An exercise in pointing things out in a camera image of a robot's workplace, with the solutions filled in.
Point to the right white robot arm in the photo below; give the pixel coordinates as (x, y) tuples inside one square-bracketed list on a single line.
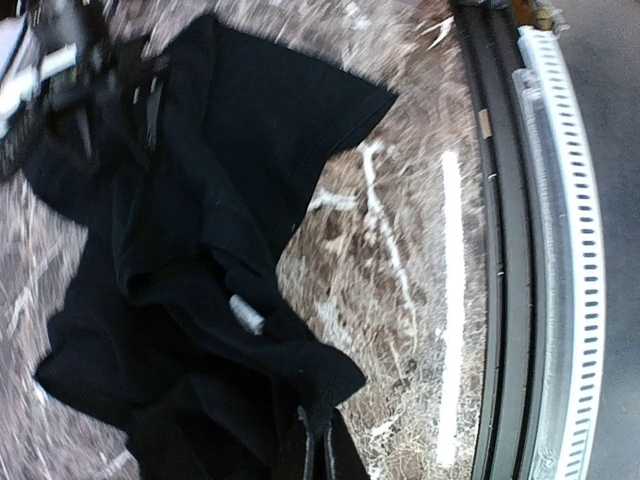
[(41, 39)]

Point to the black t-shirt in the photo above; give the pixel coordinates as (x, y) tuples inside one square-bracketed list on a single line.
[(195, 193)]

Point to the white slotted cable duct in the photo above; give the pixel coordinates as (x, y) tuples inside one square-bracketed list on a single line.
[(574, 281)]

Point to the black front rail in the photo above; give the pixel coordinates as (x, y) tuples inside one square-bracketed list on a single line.
[(512, 383)]

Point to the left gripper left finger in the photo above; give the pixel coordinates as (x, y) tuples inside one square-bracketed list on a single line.
[(307, 450)]

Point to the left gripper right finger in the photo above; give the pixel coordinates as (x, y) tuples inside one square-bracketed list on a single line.
[(341, 457)]

